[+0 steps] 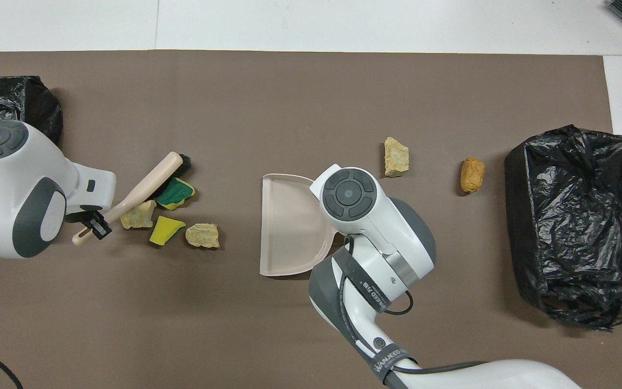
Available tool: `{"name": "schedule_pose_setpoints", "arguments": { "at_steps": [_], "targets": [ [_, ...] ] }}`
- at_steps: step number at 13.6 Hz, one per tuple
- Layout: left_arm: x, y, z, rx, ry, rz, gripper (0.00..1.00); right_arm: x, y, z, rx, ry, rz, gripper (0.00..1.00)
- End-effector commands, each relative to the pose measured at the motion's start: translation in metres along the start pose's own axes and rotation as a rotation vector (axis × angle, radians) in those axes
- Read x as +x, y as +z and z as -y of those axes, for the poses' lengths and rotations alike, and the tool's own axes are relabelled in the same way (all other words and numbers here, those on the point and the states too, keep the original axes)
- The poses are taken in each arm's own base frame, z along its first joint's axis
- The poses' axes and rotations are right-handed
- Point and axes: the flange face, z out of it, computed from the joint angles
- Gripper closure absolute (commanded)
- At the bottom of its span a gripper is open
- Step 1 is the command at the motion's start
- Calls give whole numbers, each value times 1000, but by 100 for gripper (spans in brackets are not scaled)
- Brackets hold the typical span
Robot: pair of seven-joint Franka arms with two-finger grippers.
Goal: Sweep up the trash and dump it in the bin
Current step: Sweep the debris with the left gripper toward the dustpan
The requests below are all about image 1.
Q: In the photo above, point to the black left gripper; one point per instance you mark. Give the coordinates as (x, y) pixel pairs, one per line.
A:
(85, 215)

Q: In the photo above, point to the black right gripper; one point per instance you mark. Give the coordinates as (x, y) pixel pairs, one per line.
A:
(345, 246)

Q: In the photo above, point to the beige foam chunk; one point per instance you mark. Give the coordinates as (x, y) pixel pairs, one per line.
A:
(396, 158)
(138, 215)

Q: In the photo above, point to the beige hand brush black bristles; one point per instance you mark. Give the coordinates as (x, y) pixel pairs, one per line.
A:
(143, 189)

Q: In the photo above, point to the beige plastic dustpan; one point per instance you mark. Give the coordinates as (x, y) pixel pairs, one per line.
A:
(289, 227)

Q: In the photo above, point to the yellow sponge wedge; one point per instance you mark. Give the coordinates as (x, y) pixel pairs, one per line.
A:
(164, 229)

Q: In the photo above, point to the green and yellow sponge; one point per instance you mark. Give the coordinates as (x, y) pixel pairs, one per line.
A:
(176, 193)

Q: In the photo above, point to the orange striped toy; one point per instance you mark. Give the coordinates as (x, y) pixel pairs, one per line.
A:
(203, 236)

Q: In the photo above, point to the orange-brown bread roll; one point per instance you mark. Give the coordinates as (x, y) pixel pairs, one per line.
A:
(472, 175)

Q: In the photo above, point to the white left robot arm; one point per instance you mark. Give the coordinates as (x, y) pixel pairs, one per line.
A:
(14, 178)

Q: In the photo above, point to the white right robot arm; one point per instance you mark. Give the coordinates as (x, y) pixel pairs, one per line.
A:
(376, 237)

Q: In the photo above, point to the open bin black bag liner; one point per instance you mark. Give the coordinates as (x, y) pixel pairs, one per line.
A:
(586, 227)

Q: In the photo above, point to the brown paper table mat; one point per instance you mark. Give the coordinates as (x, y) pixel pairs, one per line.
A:
(289, 108)

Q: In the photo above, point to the box covered by black bag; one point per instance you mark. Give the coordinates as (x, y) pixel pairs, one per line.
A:
(14, 102)

